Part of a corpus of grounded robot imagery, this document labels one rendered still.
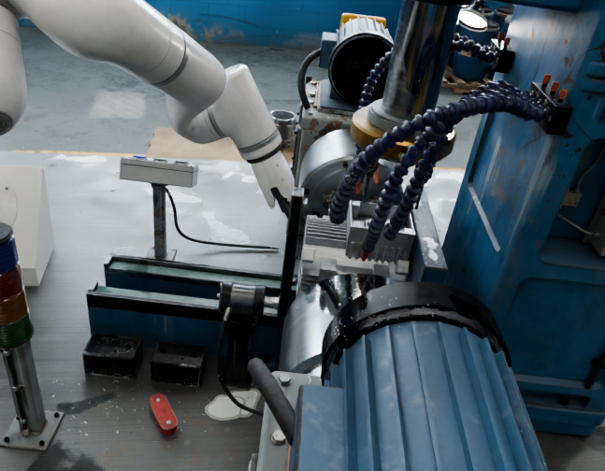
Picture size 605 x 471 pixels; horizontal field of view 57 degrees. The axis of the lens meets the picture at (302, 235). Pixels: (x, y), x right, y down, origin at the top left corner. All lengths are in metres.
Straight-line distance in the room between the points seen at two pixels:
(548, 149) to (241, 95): 0.50
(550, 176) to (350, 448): 0.56
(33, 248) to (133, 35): 0.78
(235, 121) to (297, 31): 5.63
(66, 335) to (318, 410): 0.90
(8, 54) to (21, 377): 0.51
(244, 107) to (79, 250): 0.70
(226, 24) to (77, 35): 5.84
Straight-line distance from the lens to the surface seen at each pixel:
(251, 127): 1.02
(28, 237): 1.43
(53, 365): 1.24
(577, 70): 0.86
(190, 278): 1.23
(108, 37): 0.73
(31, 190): 1.45
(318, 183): 1.27
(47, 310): 1.37
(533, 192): 0.91
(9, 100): 0.75
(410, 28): 0.92
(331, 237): 1.07
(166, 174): 1.34
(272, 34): 6.61
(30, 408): 1.09
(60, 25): 0.74
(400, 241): 1.05
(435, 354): 0.49
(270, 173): 1.05
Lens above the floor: 1.67
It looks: 33 degrees down
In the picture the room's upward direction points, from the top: 8 degrees clockwise
